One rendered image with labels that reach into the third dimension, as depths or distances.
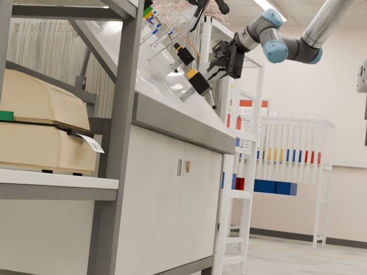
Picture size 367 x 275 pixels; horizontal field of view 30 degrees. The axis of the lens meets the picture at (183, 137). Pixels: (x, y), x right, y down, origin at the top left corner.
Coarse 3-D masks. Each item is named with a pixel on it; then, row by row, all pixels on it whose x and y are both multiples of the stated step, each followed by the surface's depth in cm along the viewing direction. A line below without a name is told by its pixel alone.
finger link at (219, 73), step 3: (219, 69) 245; (222, 69) 246; (216, 72) 246; (219, 72) 245; (222, 72) 246; (225, 72) 246; (213, 75) 247; (216, 75) 246; (219, 75) 247; (222, 75) 247; (210, 78) 248; (213, 78) 247; (216, 78) 247
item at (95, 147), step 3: (81, 135) 133; (84, 138) 132; (87, 138) 135; (90, 138) 137; (87, 141) 132; (90, 141) 134; (93, 141) 136; (90, 144) 132; (93, 144) 135; (96, 144) 137; (93, 147) 133; (96, 147) 135; (99, 147) 137; (93, 150) 132; (96, 150) 133; (99, 150) 136; (102, 150) 138
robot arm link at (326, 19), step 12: (336, 0) 217; (348, 0) 216; (324, 12) 221; (336, 12) 219; (312, 24) 226; (324, 24) 223; (336, 24) 223; (312, 36) 226; (324, 36) 226; (300, 48) 230; (312, 48) 229; (300, 60) 232; (312, 60) 233
